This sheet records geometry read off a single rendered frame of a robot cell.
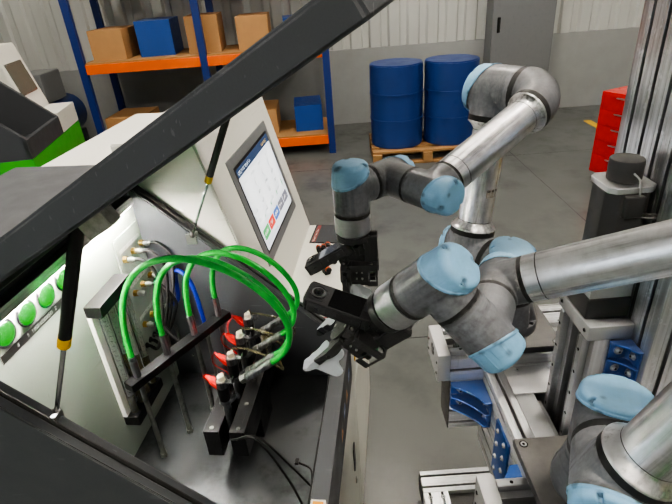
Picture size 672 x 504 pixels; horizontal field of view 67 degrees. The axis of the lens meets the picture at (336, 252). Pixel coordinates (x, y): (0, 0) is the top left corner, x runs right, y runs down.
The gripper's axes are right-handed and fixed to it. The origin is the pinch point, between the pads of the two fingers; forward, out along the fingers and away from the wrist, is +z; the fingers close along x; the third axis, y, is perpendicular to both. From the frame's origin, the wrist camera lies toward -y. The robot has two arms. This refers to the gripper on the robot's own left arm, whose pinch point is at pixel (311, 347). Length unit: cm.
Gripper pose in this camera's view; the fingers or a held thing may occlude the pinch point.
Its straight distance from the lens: 92.8
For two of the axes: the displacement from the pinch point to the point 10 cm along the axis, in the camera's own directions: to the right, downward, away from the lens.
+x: 2.8, -6.6, 7.0
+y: 7.8, 5.8, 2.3
